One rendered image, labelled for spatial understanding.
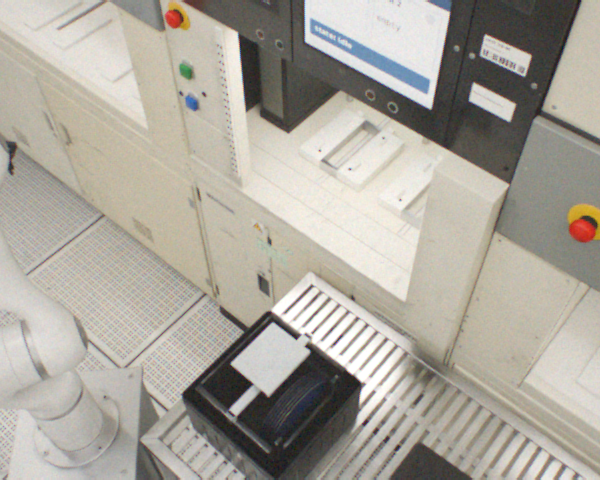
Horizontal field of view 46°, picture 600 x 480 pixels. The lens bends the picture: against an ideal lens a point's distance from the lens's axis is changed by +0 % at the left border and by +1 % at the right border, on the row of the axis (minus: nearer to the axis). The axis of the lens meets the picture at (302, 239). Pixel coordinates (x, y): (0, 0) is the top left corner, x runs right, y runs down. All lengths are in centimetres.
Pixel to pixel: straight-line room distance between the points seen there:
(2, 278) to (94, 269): 160
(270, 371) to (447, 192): 47
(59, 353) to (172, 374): 127
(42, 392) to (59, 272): 148
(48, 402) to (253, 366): 41
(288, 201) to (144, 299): 107
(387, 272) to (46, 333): 81
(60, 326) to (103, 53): 125
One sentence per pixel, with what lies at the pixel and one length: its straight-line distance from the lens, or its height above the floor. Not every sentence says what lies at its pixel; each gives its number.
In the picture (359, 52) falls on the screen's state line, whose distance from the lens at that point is 127.
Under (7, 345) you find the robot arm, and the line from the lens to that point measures 137.
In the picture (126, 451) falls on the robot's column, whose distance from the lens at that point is 168.
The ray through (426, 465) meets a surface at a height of 86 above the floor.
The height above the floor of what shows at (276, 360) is 108.
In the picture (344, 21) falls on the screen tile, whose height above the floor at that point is 156.
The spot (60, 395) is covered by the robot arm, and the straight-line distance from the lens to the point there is 150.
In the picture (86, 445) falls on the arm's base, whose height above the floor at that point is 78.
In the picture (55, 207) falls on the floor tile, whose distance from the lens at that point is 314.
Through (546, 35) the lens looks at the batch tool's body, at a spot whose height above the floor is 169.
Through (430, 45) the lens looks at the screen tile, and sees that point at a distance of 116.
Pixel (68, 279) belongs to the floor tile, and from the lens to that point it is 290.
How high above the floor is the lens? 230
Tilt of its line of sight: 54 degrees down
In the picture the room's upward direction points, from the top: 1 degrees counter-clockwise
